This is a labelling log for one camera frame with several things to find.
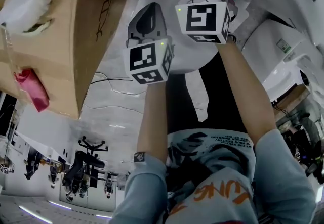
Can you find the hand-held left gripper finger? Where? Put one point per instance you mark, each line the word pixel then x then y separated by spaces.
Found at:
pixel 132 29
pixel 161 28

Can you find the dark wooden platform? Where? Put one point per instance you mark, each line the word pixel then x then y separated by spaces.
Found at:
pixel 291 99

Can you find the person's left forearm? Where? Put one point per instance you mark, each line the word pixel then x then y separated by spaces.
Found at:
pixel 153 122

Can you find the person's right forearm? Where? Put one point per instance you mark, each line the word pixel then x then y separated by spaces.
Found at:
pixel 250 101

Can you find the large cardboard box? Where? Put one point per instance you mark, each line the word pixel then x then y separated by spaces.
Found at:
pixel 83 41

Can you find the white fluffy duster brush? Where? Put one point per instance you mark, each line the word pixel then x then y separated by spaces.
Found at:
pixel 25 3

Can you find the white tankless toilet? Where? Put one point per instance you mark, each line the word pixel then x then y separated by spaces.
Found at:
pixel 278 66

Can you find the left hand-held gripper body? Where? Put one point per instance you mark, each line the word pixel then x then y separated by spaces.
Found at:
pixel 146 61

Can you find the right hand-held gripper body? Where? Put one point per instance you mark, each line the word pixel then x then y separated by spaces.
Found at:
pixel 202 20

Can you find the black office chair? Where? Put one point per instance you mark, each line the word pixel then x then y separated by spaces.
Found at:
pixel 83 167

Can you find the person's left hand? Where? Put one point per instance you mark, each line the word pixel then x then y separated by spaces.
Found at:
pixel 139 41

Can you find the person's black trousers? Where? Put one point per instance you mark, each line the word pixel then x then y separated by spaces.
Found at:
pixel 222 96

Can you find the person's light blue shirt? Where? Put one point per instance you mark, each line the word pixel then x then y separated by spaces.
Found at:
pixel 222 180

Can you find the white toilet with tank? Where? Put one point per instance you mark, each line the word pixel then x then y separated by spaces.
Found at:
pixel 192 58

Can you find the pink cloth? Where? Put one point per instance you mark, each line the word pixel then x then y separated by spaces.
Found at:
pixel 34 89

